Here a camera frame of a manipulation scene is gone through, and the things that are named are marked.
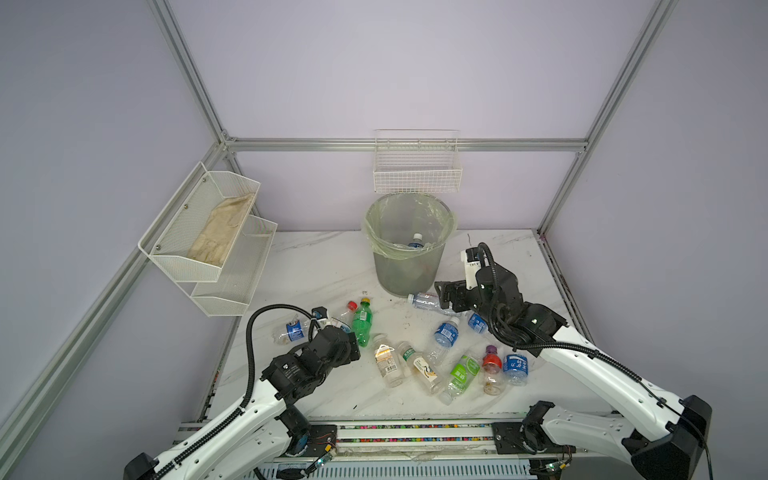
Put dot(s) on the mesh waste bin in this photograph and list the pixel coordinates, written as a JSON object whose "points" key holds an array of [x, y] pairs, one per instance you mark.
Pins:
{"points": [[403, 277]]}

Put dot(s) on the green soda bottle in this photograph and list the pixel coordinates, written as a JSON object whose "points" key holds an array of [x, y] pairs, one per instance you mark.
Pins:
{"points": [[362, 322]]}

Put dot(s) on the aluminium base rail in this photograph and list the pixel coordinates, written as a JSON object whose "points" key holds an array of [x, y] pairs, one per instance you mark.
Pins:
{"points": [[459, 449]]}

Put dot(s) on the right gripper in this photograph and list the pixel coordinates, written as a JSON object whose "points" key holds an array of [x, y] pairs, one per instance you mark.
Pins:
{"points": [[455, 289]]}

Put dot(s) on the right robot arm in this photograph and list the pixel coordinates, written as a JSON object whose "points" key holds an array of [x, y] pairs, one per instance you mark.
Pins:
{"points": [[658, 433]]}

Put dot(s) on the green bin liner bag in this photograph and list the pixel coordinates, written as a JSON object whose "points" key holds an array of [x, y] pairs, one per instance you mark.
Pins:
{"points": [[391, 221]]}

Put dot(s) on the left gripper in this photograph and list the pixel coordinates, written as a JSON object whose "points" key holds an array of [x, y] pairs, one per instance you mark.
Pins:
{"points": [[346, 355]]}

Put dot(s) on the lower white mesh shelf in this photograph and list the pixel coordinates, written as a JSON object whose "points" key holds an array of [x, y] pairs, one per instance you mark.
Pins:
{"points": [[232, 293]]}

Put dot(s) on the white mesh shelf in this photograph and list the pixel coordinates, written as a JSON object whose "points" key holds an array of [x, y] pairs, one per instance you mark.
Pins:
{"points": [[169, 238], [232, 293]]}

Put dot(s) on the Pocari Sweat bottle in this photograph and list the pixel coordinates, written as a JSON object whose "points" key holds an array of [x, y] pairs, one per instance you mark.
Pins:
{"points": [[477, 324]]}

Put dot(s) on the purple cap red bottle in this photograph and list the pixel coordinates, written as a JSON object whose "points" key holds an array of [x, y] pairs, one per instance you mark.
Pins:
{"points": [[492, 369]]}

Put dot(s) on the blue label water bottle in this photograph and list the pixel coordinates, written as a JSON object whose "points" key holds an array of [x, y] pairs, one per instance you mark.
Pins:
{"points": [[442, 341]]}

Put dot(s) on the upright blue label bottle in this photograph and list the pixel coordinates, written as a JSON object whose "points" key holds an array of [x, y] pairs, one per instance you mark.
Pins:
{"points": [[516, 369]]}

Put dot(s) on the blue label white cap bottle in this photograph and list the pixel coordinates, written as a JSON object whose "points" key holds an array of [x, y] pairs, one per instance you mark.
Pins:
{"points": [[417, 241]]}

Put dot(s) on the red white label bottle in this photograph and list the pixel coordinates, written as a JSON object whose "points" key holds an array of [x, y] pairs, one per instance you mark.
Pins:
{"points": [[343, 318]]}

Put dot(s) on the small Pepsi label bottle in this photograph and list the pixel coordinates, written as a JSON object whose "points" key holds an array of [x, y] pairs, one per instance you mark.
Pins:
{"points": [[293, 331]]}

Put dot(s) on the white cap tea bottle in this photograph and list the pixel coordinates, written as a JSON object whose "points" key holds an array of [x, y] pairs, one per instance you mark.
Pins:
{"points": [[386, 359]]}

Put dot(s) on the lime green label bottle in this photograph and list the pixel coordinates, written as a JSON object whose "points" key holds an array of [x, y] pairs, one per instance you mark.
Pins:
{"points": [[459, 379]]}

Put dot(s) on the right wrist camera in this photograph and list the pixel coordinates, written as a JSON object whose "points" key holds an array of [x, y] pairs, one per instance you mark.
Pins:
{"points": [[472, 262]]}

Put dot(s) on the clear purple label bottle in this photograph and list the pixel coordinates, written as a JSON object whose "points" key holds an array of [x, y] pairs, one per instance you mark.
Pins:
{"points": [[429, 302]]}

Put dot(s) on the green cap crane label bottle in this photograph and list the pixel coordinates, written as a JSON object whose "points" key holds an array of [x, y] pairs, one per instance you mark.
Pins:
{"points": [[421, 367]]}

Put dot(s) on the upper white mesh shelf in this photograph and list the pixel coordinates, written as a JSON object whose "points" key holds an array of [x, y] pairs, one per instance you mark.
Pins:
{"points": [[169, 238]]}

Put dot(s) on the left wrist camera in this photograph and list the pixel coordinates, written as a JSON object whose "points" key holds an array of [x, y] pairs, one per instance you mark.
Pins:
{"points": [[320, 317]]}

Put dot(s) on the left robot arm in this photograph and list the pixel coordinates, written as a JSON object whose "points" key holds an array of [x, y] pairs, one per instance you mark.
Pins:
{"points": [[264, 396]]}

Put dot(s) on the white wire wall basket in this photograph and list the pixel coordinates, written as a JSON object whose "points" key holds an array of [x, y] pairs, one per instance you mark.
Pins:
{"points": [[416, 161]]}

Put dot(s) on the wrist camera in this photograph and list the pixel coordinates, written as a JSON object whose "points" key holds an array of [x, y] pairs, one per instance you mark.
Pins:
{"points": [[472, 262], [320, 317]]}

